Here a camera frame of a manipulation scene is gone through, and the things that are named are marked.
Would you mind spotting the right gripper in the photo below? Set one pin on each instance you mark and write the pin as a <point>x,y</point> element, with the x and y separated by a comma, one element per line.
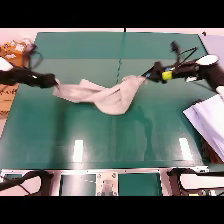
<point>156,73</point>

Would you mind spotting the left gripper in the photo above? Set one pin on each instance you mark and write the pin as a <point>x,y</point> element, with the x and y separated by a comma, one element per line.
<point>47,81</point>

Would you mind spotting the grey T-shirt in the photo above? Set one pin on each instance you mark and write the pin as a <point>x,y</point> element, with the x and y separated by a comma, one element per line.
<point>110,96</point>

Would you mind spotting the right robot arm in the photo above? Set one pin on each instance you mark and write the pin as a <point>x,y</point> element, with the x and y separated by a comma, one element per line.
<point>200,70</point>

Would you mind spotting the brown cardboard box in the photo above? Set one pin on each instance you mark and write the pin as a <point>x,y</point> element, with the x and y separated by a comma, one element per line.
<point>7,98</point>

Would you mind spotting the white garment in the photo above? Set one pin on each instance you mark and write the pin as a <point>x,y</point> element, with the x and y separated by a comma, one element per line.
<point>208,120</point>

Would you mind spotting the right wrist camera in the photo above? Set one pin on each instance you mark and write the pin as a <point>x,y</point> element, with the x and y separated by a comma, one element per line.
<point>175,47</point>

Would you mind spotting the silver frame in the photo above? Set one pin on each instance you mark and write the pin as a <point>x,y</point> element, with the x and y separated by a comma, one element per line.
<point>106,181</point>

